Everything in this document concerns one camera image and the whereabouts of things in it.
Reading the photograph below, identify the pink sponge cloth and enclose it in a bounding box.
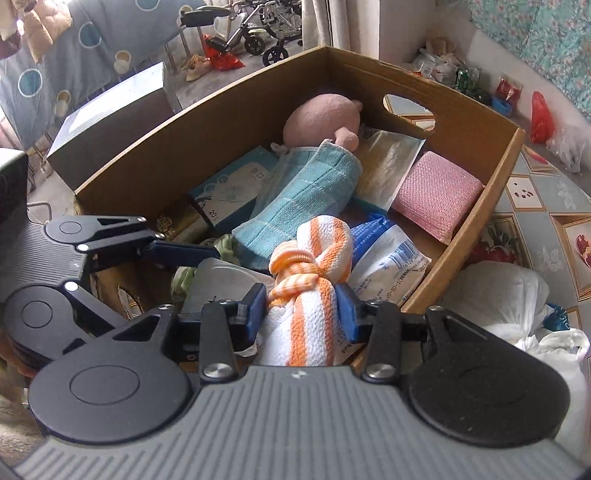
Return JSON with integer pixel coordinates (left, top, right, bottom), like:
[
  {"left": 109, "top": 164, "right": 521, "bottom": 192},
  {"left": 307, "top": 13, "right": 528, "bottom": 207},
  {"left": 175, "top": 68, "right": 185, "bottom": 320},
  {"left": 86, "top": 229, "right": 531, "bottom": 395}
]
[{"left": 393, "top": 151, "right": 484, "bottom": 245}]

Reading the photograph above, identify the teal checked towel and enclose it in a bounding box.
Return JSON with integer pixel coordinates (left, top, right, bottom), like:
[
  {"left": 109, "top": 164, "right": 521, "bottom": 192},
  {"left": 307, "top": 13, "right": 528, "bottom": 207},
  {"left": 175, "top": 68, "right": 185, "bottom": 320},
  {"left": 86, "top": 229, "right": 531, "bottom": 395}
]
[{"left": 231, "top": 140, "right": 363, "bottom": 270}]

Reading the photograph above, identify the printed appliance box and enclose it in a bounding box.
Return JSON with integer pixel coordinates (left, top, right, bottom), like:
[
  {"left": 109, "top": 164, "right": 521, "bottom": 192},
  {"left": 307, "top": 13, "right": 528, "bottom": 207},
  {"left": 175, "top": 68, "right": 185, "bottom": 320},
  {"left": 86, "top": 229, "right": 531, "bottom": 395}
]
[{"left": 47, "top": 62, "right": 180, "bottom": 190}]

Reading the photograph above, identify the blue bandage box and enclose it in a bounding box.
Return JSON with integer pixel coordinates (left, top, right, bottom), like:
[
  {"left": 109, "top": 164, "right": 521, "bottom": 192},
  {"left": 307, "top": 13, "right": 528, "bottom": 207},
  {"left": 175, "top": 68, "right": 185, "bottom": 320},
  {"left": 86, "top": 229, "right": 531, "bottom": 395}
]
[{"left": 188, "top": 146, "right": 279, "bottom": 234}]

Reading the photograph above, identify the green white scrunchie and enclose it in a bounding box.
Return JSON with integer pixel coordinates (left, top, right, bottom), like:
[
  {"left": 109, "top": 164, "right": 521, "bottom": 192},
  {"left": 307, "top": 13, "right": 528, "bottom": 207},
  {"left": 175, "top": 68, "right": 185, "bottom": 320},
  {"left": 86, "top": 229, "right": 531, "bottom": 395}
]
[{"left": 170, "top": 234, "right": 240, "bottom": 303}]

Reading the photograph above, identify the folded wheelchair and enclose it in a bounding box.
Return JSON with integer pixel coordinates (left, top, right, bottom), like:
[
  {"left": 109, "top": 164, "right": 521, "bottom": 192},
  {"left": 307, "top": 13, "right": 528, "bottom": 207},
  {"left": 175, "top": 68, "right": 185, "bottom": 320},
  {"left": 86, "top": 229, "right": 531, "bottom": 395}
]
[{"left": 179, "top": 1, "right": 303, "bottom": 66}]

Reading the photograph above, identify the white blue wipes pack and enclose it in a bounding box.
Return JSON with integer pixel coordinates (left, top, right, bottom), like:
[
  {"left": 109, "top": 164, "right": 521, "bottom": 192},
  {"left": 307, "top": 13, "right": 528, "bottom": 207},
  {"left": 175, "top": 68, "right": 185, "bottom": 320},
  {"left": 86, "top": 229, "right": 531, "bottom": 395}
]
[{"left": 348, "top": 214, "right": 432, "bottom": 306}]

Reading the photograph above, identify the large white plastic bag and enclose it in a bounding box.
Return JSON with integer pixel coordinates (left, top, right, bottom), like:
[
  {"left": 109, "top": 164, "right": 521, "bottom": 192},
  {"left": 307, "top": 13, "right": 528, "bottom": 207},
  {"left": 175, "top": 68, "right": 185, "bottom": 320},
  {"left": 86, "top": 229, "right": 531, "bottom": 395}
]
[{"left": 440, "top": 261, "right": 590, "bottom": 460}]

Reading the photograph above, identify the red plastic bag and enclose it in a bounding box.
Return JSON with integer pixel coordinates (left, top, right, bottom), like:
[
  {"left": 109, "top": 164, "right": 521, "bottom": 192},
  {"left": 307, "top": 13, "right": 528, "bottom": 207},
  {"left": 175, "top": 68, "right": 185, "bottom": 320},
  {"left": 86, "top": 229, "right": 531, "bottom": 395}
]
[{"left": 530, "top": 91, "right": 555, "bottom": 144}]

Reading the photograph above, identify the blue dotted curtain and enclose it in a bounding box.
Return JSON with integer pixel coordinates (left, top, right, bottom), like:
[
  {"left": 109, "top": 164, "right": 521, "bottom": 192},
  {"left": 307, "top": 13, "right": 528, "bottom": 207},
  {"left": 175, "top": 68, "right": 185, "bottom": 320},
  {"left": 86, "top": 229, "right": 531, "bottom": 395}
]
[{"left": 1, "top": 1, "right": 204, "bottom": 149}]

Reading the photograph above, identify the clear plastic bag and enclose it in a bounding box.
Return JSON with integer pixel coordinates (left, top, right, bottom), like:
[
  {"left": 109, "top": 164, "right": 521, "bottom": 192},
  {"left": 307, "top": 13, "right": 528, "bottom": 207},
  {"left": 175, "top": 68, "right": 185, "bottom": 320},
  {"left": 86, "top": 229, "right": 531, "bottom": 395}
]
[{"left": 546, "top": 126, "right": 590, "bottom": 174}]

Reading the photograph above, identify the pink plush toy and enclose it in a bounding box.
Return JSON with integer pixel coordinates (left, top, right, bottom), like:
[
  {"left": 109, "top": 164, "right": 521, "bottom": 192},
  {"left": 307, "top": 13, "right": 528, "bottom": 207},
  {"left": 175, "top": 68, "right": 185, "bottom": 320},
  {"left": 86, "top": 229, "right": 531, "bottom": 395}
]
[{"left": 283, "top": 93, "right": 363, "bottom": 152}]

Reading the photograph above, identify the gold tissue pack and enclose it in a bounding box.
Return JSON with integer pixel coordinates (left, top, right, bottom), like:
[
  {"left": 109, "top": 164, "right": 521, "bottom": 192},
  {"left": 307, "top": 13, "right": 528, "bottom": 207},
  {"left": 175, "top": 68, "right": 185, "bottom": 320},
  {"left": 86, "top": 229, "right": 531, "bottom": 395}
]
[{"left": 156, "top": 202, "right": 209, "bottom": 243}]

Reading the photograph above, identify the brown cardboard box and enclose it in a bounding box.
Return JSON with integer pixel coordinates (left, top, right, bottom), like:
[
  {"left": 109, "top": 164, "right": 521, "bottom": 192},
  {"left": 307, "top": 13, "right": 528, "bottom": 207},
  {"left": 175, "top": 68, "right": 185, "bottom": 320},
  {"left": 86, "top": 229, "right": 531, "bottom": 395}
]
[{"left": 72, "top": 44, "right": 528, "bottom": 324}]

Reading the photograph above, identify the orange striped knotted towel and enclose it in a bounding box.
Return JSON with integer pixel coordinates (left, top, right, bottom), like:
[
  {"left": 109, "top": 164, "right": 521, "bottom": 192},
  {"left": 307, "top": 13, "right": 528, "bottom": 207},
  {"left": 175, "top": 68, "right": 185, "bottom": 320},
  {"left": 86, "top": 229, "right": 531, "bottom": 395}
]
[{"left": 256, "top": 215, "right": 353, "bottom": 367}]

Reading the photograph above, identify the red bag on floor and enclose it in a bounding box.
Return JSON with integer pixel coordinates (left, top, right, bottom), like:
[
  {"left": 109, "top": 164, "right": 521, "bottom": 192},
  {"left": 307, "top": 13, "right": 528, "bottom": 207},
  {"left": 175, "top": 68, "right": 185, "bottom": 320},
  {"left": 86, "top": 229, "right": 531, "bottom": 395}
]
[{"left": 204, "top": 35, "right": 245, "bottom": 71}]

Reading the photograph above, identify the patterned tablecloth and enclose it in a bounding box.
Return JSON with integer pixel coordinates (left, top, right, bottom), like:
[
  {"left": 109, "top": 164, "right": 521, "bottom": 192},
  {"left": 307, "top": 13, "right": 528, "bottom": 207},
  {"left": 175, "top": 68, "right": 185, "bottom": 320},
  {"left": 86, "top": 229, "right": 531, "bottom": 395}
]
[{"left": 468, "top": 146, "right": 591, "bottom": 333}]

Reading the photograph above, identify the teal floral cloth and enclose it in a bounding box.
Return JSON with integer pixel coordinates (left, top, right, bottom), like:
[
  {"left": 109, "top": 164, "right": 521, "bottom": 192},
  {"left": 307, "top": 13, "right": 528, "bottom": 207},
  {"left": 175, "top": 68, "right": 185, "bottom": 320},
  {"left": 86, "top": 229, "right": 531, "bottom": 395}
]
[{"left": 467, "top": 0, "right": 590, "bottom": 117}]

